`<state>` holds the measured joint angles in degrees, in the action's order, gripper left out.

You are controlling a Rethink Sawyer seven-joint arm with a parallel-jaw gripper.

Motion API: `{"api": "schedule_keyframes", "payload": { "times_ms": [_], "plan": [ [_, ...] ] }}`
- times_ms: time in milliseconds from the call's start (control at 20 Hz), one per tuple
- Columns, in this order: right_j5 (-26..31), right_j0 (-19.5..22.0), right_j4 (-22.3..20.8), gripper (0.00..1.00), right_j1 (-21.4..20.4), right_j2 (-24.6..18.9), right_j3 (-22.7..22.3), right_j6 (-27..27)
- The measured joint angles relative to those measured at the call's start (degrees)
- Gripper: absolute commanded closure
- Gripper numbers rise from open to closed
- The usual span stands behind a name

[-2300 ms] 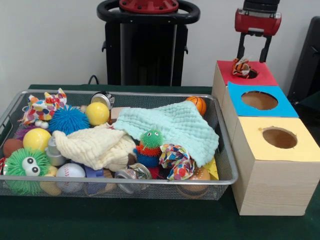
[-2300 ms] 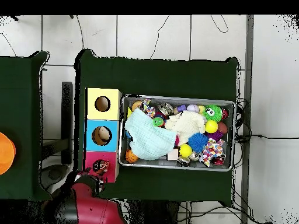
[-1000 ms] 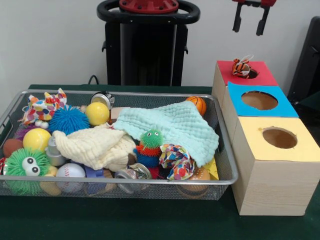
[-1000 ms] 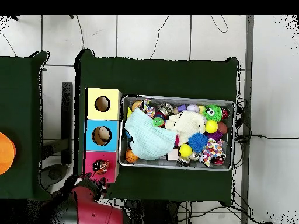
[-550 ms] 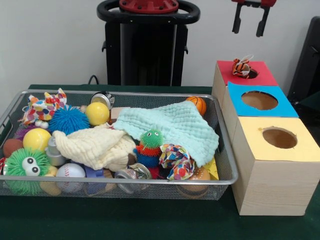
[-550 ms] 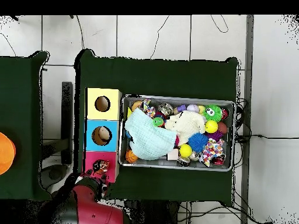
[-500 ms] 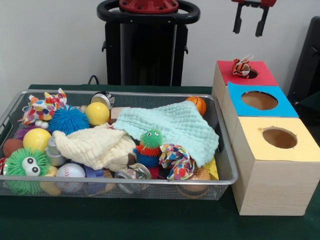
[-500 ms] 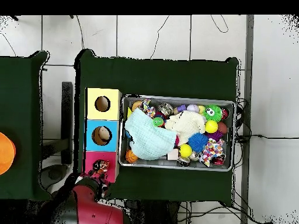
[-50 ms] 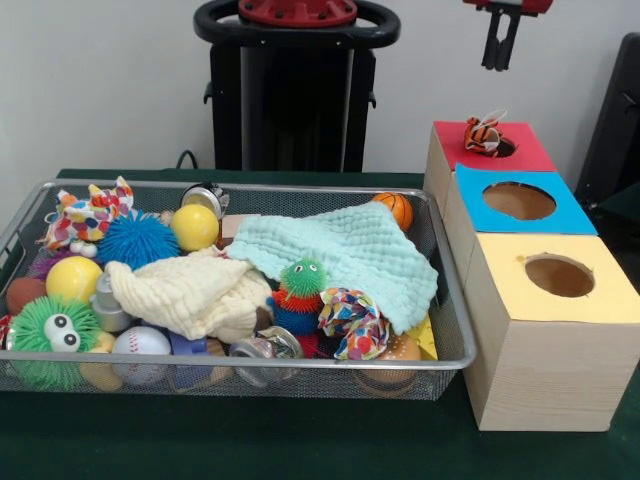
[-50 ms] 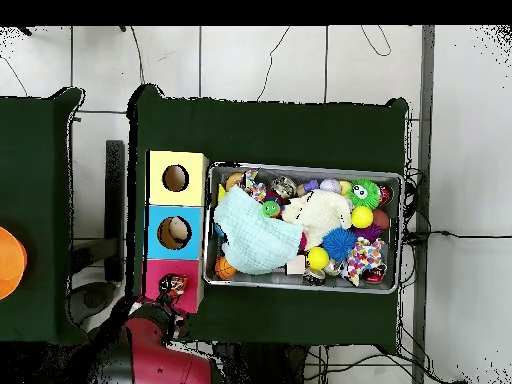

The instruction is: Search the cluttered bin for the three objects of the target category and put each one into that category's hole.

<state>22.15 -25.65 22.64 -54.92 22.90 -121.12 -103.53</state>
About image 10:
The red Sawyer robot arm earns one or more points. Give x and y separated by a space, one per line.
168 364

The wooden box with three holes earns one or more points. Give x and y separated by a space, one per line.
176 160

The spiky multicolour caterpillar toy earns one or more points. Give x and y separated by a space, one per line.
270 209

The colourful patterned cloth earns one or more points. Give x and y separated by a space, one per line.
364 258
254 188

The mint waffle cloth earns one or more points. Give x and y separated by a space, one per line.
256 240

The cream waffle cloth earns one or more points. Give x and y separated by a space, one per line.
320 212

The small orange basketball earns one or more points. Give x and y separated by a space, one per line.
224 268

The yellow ball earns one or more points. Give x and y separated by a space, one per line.
362 217
318 258

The blue spiky ball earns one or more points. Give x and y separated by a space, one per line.
339 244

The dark green table cloth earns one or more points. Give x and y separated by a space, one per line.
300 132
40 140

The green spiky googly-eyed ball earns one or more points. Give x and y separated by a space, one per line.
366 198

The orange plastic bowl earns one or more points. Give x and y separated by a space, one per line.
10 264

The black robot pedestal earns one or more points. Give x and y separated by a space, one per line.
272 368

